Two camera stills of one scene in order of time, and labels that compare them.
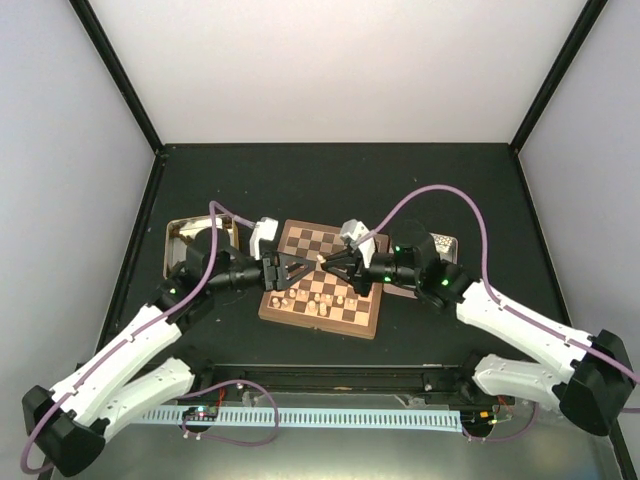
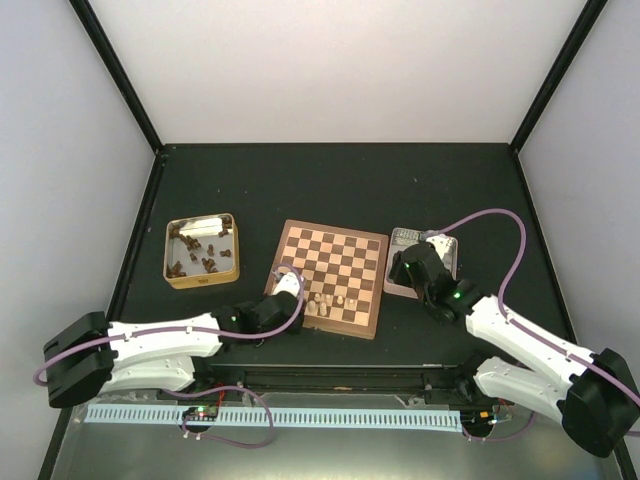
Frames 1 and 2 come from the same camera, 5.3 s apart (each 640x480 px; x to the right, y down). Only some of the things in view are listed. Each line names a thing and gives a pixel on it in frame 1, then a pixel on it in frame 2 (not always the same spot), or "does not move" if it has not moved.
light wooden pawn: [311, 309] does not move
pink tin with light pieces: [446, 246] does not move
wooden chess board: [327, 297] does not move
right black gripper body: [363, 285] → [402, 277]
